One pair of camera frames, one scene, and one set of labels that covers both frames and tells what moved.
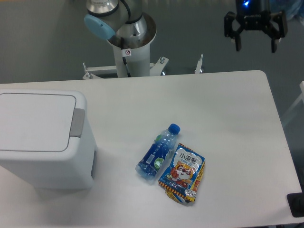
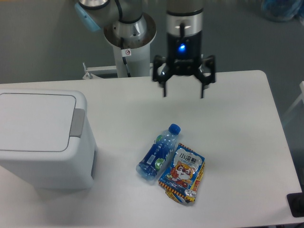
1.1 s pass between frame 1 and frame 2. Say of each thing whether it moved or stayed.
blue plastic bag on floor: stayed
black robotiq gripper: moved
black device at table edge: stayed
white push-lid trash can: stayed
